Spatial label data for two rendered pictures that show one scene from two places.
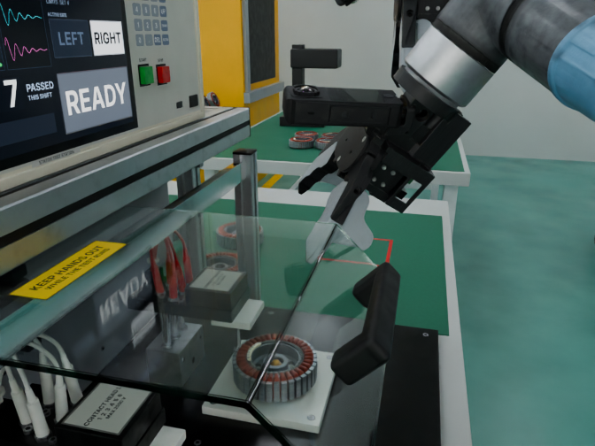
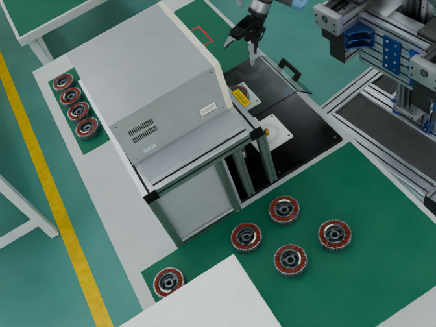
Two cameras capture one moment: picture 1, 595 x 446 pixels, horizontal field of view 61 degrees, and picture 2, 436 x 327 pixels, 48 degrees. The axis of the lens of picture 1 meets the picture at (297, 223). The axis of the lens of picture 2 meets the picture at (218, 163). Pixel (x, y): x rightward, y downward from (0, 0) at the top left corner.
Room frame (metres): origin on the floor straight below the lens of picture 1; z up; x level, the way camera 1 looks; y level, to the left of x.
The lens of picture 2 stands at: (-0.71, 0.84, 2.33)
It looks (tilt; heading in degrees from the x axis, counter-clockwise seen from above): 52 degrees down; 335
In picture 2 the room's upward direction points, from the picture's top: 22 degrees counter-clockwise
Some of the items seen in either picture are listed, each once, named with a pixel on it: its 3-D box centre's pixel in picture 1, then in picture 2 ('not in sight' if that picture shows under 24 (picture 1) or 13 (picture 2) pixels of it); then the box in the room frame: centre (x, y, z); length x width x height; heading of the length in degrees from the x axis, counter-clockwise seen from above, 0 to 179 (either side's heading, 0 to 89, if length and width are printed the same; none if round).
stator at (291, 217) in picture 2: not in sight; (284, 210); (0.04, 0.31, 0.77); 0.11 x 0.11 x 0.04
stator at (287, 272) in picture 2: not in sight; (290, 260); (-0.10, 0.44, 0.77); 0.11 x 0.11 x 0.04
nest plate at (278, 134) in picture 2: not in sight; (267, 134); (0.33, 0.09, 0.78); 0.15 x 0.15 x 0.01; 76
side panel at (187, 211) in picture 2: not in sight; (196, 204); (0.23, 0.53, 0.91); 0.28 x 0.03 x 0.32; 76
